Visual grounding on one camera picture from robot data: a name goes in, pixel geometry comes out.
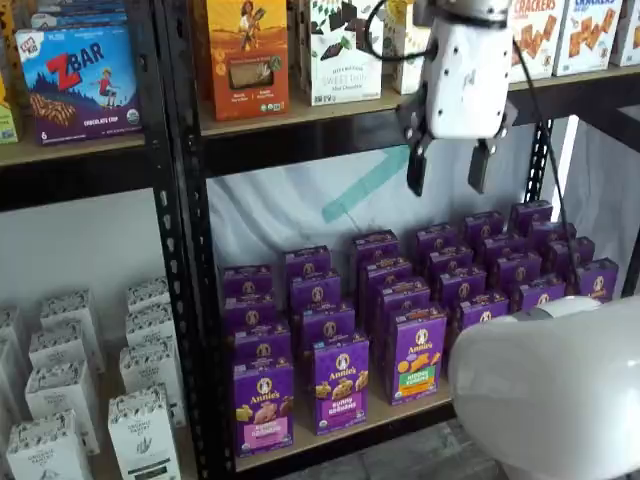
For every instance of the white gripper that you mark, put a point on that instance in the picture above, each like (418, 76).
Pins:
(470, 80)

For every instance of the purple box with pink patch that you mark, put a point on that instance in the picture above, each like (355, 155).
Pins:
(264, 410)

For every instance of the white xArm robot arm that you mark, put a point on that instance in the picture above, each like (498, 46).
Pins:
(550, 390)

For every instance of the white yellow Simple Mills box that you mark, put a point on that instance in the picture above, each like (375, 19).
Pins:
(405, 50)

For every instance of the white mint chocolate thins box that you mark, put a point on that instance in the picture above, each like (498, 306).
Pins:
(345, 55)

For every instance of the white crackers box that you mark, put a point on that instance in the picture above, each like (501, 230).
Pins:
(535, 40)
(587, 37)

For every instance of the purple box with green patch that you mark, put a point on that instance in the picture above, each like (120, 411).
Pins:
(417, 360)

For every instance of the wooden shelf board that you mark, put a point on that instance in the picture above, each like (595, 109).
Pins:
(340, 445)
(75, 152)
(240, 130)

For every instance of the white snack box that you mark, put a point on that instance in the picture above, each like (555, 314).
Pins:
(630, 35)

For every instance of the orange cracker box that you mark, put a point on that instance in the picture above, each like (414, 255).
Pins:
(247, 60)

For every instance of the purple Annie's bunny grahams box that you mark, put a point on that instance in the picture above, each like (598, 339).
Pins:
(341, 385)

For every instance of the white organic pantry box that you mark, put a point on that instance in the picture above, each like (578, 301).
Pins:
(7, 320)
(142, 440)
(57, 347)
(147, 292)
(70, 307)
(47, 450)
(150, 370)
(10, 380)
(150, 325)
(60, 395)

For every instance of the blue purple Zbar box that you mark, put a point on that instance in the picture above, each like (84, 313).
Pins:
(80, 85)

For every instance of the blue snack box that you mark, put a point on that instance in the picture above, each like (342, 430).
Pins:
(75, 15)

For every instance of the yellow green snack box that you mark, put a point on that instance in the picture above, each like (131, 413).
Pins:
(7, 120)

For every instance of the yellow black patterned box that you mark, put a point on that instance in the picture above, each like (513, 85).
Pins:
(5, 15)

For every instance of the white cloth backdrop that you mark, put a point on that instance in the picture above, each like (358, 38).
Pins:
(280, 210)

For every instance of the black metal shelving unit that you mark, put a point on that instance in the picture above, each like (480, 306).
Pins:
(240, 155)
(75, 185)

